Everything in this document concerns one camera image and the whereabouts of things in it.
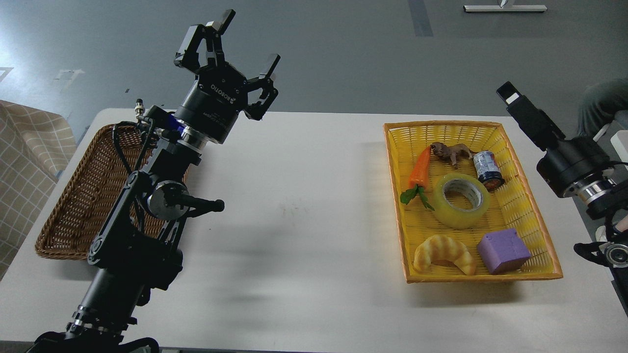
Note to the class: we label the brown wicker basket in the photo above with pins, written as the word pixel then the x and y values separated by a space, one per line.
pixel 85 202

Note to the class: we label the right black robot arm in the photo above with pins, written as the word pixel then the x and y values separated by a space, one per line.
pixel 611 253

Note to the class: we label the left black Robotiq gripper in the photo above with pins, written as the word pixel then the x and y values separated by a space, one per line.
pixel 219 94

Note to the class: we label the yellow plastic basket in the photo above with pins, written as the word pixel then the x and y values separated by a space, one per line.
pixel 512 204

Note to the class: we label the small blue white can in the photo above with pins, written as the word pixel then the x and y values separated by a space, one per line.
pixel 488 172

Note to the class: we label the orange toy carrot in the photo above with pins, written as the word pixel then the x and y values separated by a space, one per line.
pixel 419 181

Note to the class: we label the beige checkered cloth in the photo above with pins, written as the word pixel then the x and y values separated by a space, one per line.
pixel 35 147

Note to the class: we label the yellow tape roll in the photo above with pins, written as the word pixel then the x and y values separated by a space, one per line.
pixel 460 201

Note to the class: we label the purple foam cube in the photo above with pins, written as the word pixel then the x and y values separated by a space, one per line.
pixel 503 251

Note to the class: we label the toy croissant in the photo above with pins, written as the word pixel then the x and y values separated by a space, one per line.
pixel 444 248

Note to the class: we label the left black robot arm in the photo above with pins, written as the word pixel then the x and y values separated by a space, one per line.
pixel 137 248

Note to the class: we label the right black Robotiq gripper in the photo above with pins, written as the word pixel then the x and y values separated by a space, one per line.
pixel 570 167

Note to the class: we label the brown toy animal figure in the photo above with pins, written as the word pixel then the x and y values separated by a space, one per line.
pixel 451 153

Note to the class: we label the person in green trousers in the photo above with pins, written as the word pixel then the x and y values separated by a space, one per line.
pixel 599 105

